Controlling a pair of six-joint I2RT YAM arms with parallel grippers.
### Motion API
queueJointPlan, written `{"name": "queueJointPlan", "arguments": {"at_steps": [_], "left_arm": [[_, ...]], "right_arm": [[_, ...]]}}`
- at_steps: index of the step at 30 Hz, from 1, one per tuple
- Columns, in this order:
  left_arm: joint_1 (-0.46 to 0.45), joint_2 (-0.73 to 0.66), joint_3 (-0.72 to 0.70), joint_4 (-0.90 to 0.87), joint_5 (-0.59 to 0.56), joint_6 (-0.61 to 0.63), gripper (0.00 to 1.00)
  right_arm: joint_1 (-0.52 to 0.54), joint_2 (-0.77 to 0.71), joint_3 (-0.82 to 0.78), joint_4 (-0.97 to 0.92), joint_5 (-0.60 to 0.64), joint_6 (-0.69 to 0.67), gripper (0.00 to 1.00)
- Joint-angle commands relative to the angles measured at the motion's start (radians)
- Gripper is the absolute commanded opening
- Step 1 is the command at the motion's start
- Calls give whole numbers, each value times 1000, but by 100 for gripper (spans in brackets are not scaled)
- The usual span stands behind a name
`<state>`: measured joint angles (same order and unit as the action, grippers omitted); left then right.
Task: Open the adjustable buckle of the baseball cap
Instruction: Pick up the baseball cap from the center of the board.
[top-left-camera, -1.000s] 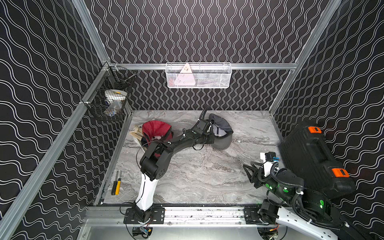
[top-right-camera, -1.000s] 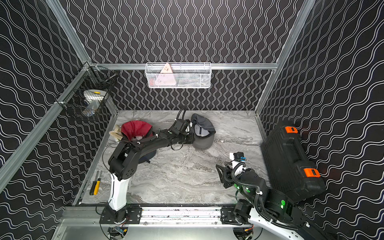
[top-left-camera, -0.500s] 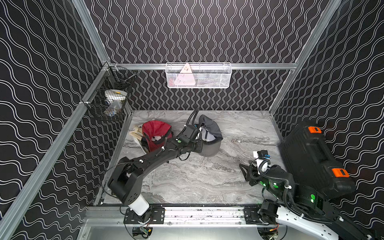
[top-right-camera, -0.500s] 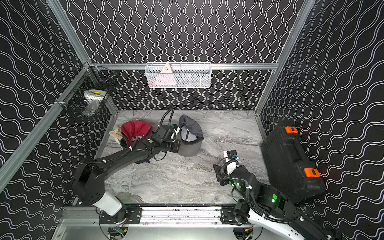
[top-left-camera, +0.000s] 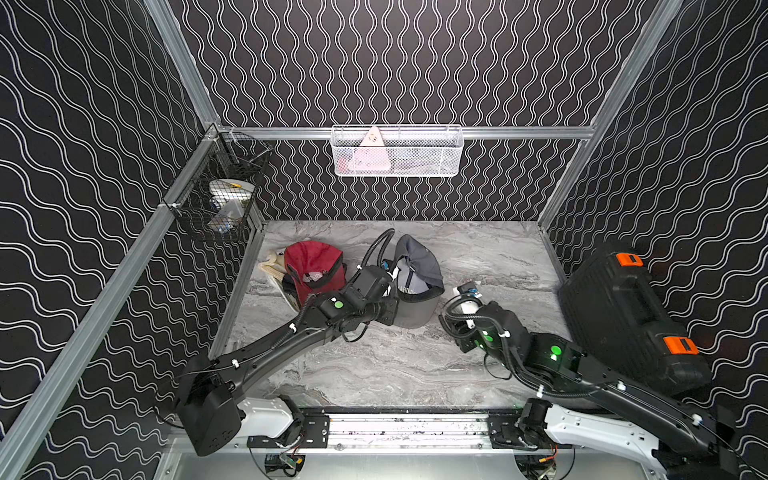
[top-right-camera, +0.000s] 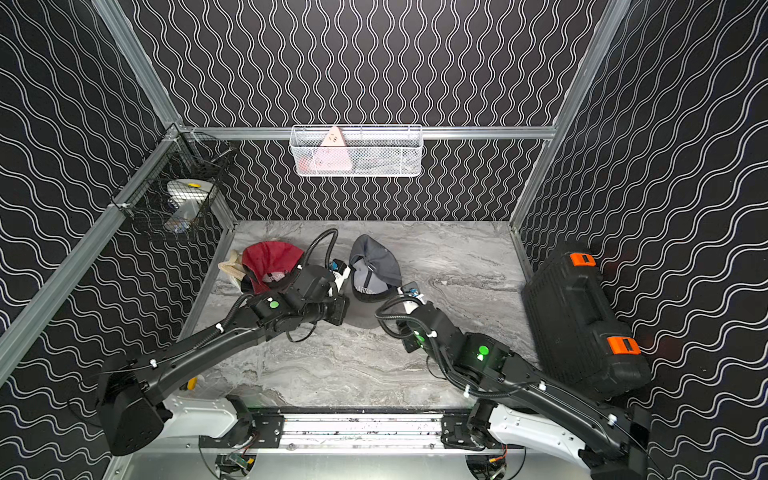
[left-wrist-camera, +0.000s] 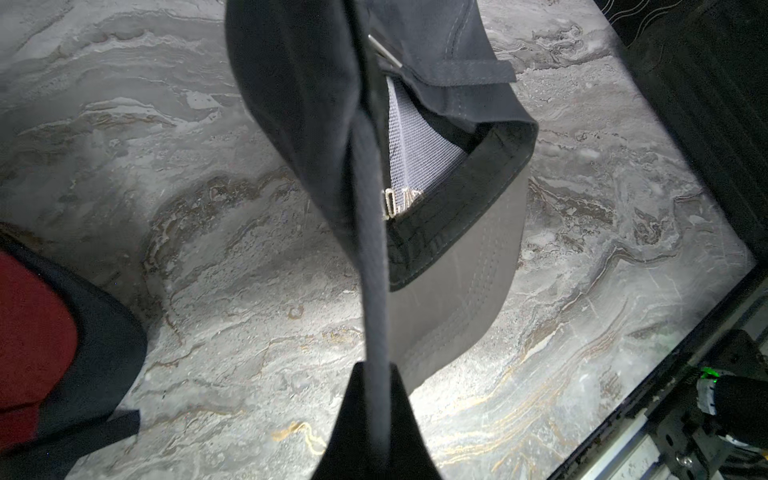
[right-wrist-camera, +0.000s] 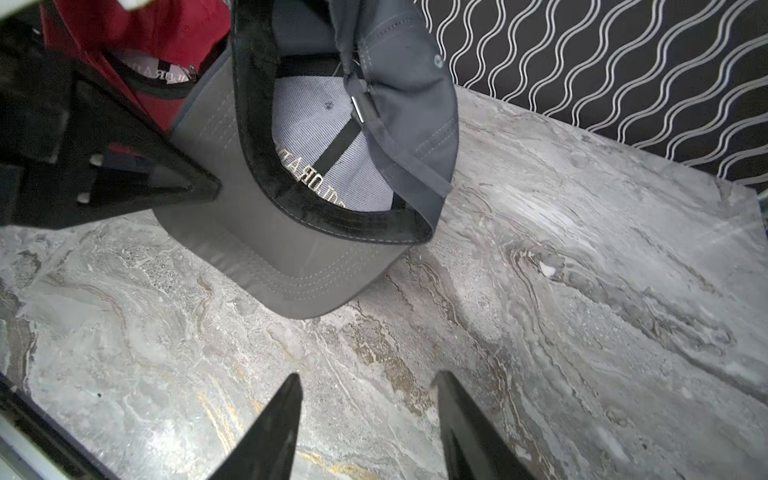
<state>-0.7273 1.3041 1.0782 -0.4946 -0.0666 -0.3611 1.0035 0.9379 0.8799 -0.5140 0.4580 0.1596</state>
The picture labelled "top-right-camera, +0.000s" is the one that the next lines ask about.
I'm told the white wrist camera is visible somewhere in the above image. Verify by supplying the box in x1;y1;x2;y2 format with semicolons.
329;259;351;292
399;282;427;314

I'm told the black wire mesh basket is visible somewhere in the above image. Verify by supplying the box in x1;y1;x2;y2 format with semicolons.
113;126;236;241

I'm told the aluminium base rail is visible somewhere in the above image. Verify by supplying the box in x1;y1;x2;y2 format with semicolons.
198;409;500;455

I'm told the dark grey cap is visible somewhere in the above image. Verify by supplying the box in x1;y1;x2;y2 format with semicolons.
349;235;402;303

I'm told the beige cap with black lettering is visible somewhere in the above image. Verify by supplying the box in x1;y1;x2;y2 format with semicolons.
218;250;246;288

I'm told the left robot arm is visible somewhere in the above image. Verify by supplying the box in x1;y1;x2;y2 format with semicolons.
96;262;352;456

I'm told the red and black cap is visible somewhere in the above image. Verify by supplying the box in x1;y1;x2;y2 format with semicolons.
241;241;304;294

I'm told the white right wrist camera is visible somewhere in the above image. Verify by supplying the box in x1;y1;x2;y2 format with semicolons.
399;282;427;314

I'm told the white wire wall basket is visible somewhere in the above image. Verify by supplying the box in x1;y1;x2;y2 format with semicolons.
289;124;424;178

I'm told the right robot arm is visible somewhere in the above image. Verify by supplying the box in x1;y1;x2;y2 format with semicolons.
376;295;651;479

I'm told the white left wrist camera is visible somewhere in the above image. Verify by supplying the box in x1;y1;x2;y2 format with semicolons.
329;259;351;292

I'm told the aluminium corner frame post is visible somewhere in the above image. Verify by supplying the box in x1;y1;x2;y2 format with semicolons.
92;0;184;130

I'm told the white item in black basket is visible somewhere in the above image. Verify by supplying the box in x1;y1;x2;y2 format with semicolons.
163;179;217;234

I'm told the pink triangular card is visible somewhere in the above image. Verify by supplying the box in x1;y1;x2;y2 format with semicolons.
308;126;353;174

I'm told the black plastic tool case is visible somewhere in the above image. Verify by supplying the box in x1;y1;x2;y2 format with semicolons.
521;242;651;401

